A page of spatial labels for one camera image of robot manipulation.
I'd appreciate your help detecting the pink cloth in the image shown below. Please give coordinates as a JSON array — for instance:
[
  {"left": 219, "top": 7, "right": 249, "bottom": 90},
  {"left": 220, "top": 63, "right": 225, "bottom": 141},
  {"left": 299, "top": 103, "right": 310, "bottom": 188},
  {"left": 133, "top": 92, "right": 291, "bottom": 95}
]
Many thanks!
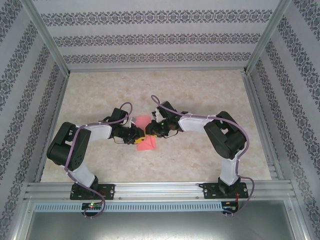
[{"left": 133, "top": 115, "right": 157, "bottom": 152}]

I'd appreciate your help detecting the grey metal sheet panel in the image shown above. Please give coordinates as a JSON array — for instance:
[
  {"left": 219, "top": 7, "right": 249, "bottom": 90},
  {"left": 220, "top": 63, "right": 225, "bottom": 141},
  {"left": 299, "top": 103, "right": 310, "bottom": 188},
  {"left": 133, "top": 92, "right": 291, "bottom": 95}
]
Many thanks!
[{"left": 24, "top": 211, "right": 307, "bottom": 240}]

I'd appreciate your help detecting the left controller board green light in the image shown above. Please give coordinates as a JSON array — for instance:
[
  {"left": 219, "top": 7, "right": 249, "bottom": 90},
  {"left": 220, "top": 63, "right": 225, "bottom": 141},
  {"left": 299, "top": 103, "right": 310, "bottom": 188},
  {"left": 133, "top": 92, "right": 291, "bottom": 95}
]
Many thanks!
[{"left": 81, "top": 202, "right": 103, "bottom": 210}]

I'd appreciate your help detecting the right controller board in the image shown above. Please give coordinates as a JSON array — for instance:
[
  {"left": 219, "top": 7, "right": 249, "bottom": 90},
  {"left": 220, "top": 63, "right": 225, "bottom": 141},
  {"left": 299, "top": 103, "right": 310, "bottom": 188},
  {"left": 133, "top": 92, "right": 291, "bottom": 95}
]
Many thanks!
[{"left": 222, "top": 201, "right": 240, "bottom": 211}]

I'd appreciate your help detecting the aluminium mounting rail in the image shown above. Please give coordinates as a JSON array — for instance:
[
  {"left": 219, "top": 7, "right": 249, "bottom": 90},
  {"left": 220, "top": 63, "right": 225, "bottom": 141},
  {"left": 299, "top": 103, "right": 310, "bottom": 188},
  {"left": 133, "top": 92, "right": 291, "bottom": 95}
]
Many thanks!
[{"left": 23, "top": 181, "right": 296, "bottom": 201}]

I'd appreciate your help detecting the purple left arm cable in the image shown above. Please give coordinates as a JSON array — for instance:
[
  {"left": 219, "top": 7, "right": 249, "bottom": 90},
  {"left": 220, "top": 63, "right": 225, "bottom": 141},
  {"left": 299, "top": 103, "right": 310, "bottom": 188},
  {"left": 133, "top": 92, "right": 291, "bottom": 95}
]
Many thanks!
[{"left": 65, "top": 101, "right": 134, "bottom": 216}]

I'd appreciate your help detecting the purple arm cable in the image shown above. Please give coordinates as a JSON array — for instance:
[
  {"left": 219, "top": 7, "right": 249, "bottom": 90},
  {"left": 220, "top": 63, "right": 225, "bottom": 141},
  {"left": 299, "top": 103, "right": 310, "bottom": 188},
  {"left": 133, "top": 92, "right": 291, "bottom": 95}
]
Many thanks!
[
  {"left": 65, "top": 101, "right": 134, "bottom": 216},
  {"left": 150, "top": 94, "right": 256, "bottom": 216}
]

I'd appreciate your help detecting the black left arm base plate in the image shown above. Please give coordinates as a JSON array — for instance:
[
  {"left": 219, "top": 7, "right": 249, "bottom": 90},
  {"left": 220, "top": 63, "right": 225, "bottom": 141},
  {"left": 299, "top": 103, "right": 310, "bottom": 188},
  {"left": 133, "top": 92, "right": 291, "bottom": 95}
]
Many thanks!
[{"left": 69, "top": 183, "right": 116, "bottom": 201}]

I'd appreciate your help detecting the slotted grey cable duct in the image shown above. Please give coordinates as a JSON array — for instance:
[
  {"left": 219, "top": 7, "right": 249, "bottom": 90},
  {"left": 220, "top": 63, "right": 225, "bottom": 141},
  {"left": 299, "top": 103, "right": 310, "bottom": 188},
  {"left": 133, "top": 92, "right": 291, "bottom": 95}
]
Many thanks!
[{"left": 33, "top": 201, "right": 241, "bottom": 213}]

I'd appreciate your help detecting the aluminium side rail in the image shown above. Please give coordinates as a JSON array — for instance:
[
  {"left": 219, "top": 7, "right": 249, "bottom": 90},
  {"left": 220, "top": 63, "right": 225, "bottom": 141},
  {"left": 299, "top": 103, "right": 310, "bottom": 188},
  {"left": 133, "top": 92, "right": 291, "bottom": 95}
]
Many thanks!
[
  {"left": 240, "top": 71, "right": 285, "bottom": 181},
  {"left": 34, "top": 73, "right": 71, "bottom": 183}
]

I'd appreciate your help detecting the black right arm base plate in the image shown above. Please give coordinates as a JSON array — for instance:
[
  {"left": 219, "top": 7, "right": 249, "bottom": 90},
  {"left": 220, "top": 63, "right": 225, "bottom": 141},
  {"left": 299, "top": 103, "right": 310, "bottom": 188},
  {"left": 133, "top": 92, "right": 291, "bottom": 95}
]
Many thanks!
[{"left": 202, "top": 182, "right": 251, "bottom": 200}]

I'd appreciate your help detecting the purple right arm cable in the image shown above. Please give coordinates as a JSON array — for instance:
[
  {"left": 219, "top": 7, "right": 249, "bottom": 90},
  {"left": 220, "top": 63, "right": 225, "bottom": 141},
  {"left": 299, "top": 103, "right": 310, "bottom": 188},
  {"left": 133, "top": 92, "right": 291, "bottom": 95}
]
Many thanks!
[{"left": 150, "top": 94, "right": 256, "bottom": 216}]

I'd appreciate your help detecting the aluminium frame post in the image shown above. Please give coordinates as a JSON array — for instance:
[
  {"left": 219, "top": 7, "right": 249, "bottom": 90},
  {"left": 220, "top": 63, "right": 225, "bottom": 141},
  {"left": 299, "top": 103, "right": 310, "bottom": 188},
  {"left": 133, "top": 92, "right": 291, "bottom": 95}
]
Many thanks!
[
  {"left": 23, "top": 0, "right": 71, "bottom": 77},
  {"left": 241, "top": 0, "right": 293, "bottom": 76}
]

